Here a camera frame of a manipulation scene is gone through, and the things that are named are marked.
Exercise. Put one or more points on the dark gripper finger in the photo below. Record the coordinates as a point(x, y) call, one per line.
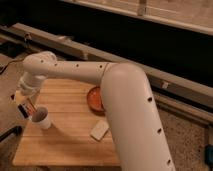
point(30, 102)

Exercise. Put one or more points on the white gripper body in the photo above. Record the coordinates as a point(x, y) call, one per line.
point(30, 85)

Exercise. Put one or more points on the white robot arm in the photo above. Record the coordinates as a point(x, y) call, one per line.
point(128, 102)

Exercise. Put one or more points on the white ceramic cup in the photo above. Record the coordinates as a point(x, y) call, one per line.
point(41, 118)

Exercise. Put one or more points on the black bar at left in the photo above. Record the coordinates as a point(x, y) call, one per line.
point(17, 130)

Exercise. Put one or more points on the light wooden table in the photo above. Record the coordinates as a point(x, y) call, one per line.
point(67, 142)

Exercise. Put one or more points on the orange round bowl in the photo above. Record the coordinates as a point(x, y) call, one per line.
point(94, 100)

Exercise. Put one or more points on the beige rectangular sponge block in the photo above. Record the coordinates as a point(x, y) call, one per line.
point(99, 130)

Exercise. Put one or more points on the blue object at right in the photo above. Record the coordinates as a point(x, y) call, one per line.
point(209, 155)

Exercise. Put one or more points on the grey metal floor rail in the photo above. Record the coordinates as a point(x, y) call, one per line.
point(173, 80)

